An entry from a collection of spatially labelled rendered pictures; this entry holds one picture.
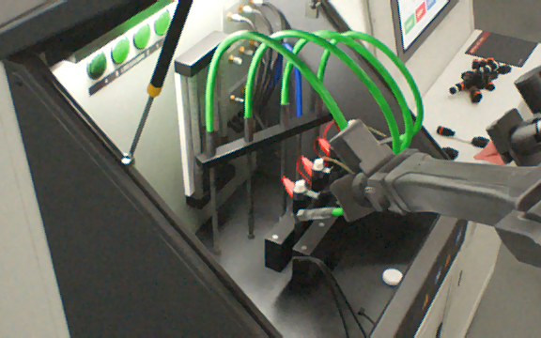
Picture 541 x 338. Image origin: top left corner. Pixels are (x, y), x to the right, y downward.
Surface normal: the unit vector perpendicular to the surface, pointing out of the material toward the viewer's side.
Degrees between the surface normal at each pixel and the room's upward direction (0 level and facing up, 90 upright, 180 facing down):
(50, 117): 90
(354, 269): 0
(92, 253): 90
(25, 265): 90
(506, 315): 0
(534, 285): 0
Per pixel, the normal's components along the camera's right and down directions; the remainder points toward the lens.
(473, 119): 0.00, -0.80
